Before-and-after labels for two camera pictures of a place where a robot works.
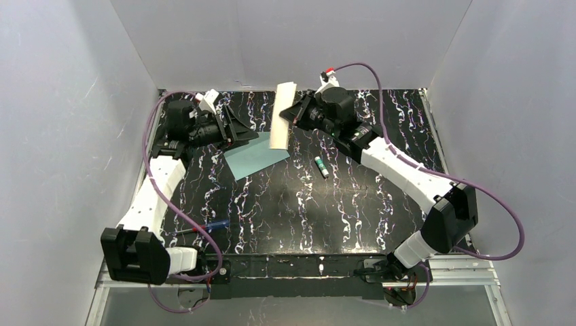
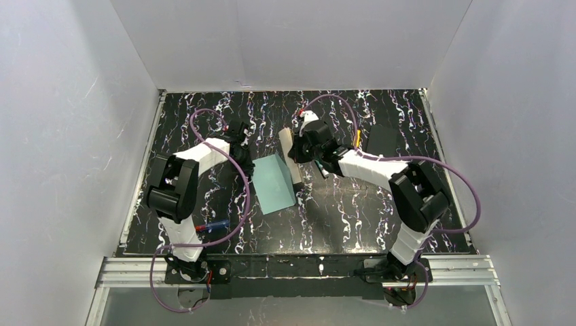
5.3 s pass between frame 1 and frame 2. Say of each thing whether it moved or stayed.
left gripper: moved
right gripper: moved
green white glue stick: stayed
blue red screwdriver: stayed
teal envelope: moved
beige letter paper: moved
